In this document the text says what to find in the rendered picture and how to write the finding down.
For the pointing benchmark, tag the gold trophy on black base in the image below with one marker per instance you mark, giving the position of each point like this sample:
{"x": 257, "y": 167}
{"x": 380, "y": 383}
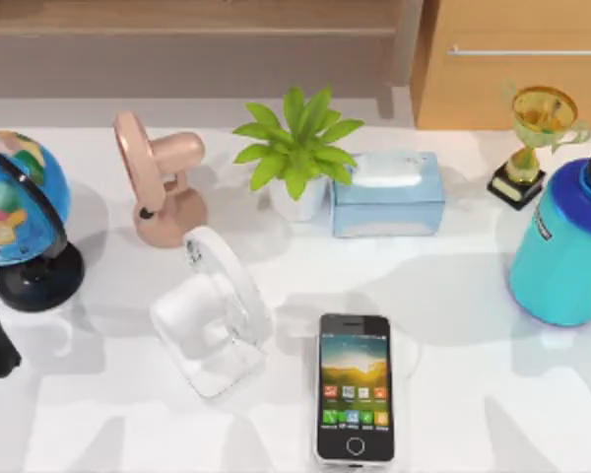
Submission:
{"x": 532, "y": 143}

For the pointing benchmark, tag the pink desk fan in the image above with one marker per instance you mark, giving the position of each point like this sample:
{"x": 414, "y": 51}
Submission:
{"x": 170, "y": 207}

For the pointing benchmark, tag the white desk fan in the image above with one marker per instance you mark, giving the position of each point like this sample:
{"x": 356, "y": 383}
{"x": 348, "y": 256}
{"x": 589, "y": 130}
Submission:
{"x": 202, "y": 315}

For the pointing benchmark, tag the green plant in white pot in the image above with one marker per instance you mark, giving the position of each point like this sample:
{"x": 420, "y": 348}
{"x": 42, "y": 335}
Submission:
{"x": 295, "y": 143}

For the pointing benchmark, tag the light blue tissue box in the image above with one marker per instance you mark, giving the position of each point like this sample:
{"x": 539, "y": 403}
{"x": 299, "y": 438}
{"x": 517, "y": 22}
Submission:
{"x": 386, "y": 197}

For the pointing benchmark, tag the black and white smartphone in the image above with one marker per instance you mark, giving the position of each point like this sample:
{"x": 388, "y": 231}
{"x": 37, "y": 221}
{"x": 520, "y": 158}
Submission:
{"x": 354, "y": 384}

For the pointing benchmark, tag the teal bottle with blue lid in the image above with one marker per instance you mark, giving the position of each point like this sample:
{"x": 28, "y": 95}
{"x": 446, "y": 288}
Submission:
{"x": 561, "y": 246}

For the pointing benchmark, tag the wooden cupboard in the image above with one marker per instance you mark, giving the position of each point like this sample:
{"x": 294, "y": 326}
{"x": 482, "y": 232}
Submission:
{"x": 512, "y": 64}

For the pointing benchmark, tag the wooden open shelf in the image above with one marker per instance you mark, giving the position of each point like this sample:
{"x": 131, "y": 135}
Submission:
{"x": 187, "y": 44}

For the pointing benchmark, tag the blue globe on black stand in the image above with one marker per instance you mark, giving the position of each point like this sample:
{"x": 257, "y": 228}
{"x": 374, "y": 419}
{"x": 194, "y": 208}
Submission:
{"x": 15, "y": 197}

